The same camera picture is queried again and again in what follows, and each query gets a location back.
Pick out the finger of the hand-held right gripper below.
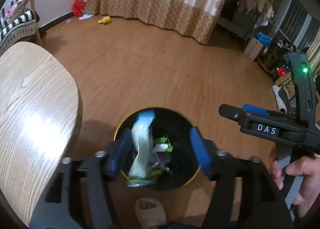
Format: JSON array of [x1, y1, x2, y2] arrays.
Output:
[[219, 104, 247, 126], [242, 104, 297, 120]]

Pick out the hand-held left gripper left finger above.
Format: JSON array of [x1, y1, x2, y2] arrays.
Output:
[[29, 129, 133, 229]]

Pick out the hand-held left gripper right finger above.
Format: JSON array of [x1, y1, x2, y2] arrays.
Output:
[[189, 126, 294, 229]]

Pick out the black bin with yellow rim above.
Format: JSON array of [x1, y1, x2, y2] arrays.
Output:
[[114, 106, 202, 192]]

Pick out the blue white plastic wrapper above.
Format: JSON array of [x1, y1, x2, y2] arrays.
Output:
[[126, 110, 157, 188]]

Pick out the person's right hand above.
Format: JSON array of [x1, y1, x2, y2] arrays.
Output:
[[269, 148, 320, 213]]

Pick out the patterned dark box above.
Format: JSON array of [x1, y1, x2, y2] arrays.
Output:
[[260, 44, 283, 72]]

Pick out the cardboard box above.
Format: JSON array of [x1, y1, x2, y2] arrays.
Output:
[[244, 37, 267, 61]]

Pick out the blue plastic bag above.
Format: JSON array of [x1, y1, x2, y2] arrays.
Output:
[[255, 32, 272, 47]]

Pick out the beige slipper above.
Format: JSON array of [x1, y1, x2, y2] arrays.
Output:
[[135, 196, 167, 229]]

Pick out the hanging clothes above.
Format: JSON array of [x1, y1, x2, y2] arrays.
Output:
[[236, 0, 275, 28]]

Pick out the beige patterned curtain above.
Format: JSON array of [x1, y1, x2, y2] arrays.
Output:
[[85, 0, 238, 45]]

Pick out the red plastic bag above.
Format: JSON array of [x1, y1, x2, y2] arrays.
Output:
[[72, 0, 87, 17]]

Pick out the pink plush cushion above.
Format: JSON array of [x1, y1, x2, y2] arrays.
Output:
[[6, 0, 28, 18]]

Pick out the window with dark frame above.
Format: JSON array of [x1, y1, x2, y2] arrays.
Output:
[[250, 0, 320, 52]]

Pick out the wooden sofa frame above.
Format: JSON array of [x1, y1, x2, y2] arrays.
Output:
[[26, 0, 43, 47]]

